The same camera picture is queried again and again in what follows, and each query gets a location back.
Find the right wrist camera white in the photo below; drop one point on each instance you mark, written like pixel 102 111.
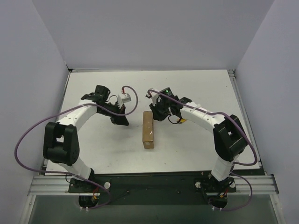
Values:
pixel 153 95

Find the brown cardboard express box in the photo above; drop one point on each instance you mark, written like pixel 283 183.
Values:
pixel 148 130

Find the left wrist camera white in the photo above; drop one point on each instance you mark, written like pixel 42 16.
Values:
pixel 123 98

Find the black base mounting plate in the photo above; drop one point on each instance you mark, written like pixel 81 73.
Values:
pixel 157 197

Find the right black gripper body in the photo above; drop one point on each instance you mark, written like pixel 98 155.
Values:
pixel 158 112

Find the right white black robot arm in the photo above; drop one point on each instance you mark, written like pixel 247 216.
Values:
pixel 228 133

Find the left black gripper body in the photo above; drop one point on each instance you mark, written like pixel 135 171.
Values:
pixel 118 114

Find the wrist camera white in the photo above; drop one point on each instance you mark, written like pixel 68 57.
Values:
pixel 153 95
pixel 123 98

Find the aluminium front rail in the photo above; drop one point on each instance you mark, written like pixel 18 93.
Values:
pixel 58 185

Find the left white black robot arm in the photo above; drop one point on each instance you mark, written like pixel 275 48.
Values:
pixel 61 144

